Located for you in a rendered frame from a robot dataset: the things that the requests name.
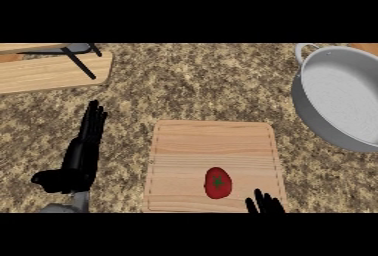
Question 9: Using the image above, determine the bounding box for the grey metal pot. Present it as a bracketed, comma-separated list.
[289, 43, 378, 154]

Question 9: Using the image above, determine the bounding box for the orange wooden object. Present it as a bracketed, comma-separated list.
[347, 43, 378, 56]

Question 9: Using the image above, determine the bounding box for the red tomato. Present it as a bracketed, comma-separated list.
[202, 166, 233, 200]

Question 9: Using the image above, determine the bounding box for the pale wooden board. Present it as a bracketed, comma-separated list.
[0, 43, 115, 95]

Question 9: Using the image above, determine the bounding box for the wooden cutting board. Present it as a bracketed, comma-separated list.
[142, 119, 289, 214]

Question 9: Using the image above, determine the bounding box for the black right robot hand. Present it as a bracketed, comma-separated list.
[243, 188, 286, 214]

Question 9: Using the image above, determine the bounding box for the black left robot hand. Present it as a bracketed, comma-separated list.
[29, 99, 109, 195]

